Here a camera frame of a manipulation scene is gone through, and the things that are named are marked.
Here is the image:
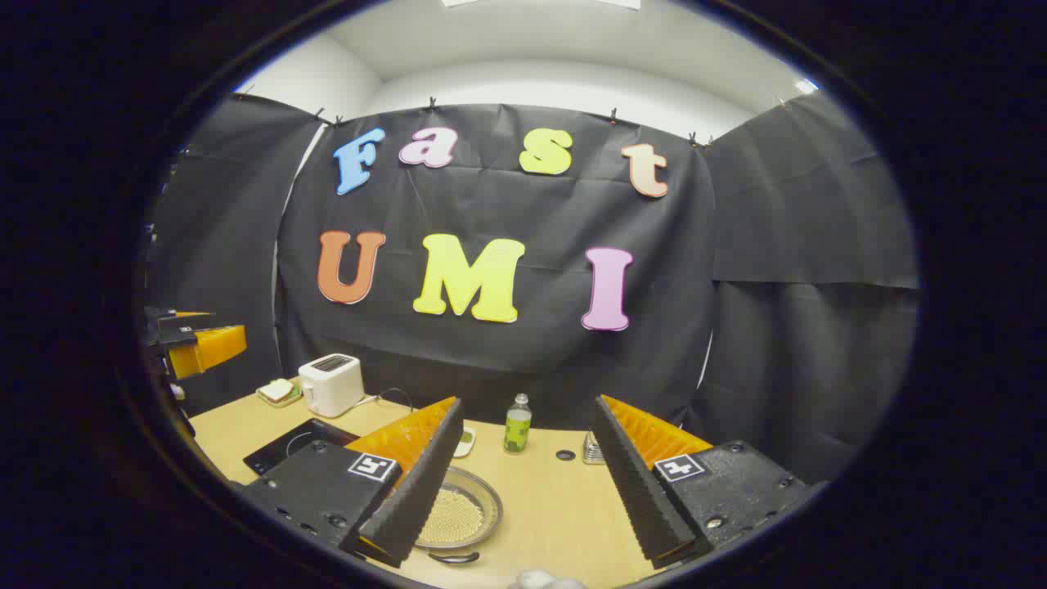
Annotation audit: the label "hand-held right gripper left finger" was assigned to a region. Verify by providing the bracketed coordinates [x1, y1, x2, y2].
[240, 396, 465, 569]

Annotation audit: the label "black toaster cable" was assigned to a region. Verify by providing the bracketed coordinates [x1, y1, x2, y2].
[360, 388, 418, 412]

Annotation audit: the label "white toaster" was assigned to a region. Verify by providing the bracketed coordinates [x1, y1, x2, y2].
[298, 353, 366, 419]

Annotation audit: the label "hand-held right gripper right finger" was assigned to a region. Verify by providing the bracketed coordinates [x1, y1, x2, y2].
[589, 393, 808, 571]

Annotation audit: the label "large ceiling light panel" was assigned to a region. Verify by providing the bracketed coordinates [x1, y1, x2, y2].
[442, 0, 643, 11]

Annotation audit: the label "small plate with bread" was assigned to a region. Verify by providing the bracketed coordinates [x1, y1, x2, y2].
[256, 378, 303, 408]

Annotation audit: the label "stainless steel pot black handles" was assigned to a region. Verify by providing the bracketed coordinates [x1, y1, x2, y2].
[409, 465, 505, 566]

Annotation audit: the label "black induction cooktop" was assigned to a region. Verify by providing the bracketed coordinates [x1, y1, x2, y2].
[243, 418, 361, 477]

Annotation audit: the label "green label plastic bottle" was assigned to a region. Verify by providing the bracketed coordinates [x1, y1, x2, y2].
[503, 393, 533, 455]

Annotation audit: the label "pile of yellow beans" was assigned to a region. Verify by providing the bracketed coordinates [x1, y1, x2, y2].
[417, 487, 485, 547]

